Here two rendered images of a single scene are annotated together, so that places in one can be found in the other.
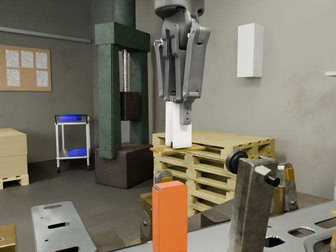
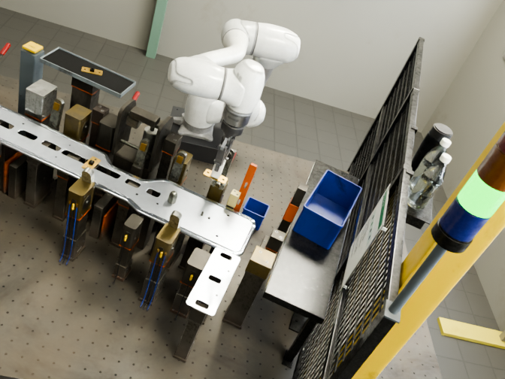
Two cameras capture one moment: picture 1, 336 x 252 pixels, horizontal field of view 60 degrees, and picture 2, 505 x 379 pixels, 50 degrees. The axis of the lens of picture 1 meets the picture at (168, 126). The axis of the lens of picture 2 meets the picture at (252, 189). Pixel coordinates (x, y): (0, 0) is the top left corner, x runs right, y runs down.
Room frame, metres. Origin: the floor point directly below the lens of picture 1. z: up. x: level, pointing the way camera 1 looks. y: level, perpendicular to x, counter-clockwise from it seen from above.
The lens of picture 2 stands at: (1.67, 0.87, 2.36)
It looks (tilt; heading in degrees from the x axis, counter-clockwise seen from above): 37 degrees down; 211
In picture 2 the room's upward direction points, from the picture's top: 22 degrees clockwise
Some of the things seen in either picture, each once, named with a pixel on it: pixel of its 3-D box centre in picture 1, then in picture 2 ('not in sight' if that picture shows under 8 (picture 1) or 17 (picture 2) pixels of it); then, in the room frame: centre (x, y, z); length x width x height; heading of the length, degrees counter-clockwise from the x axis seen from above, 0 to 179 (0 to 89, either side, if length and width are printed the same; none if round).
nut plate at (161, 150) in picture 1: (177, 145); (216, 175); (0.45, -0.02, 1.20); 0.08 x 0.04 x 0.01; 117
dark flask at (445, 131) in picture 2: not in sight; (430, 149); (-0.05, 0.45, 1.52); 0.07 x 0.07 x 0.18
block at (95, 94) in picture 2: not in sight; (82, 117); (0.47, -0.79, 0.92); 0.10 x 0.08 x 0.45; 117
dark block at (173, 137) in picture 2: not in sight; (163, 176); (0.37, -0.33, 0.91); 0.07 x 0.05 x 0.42; 27
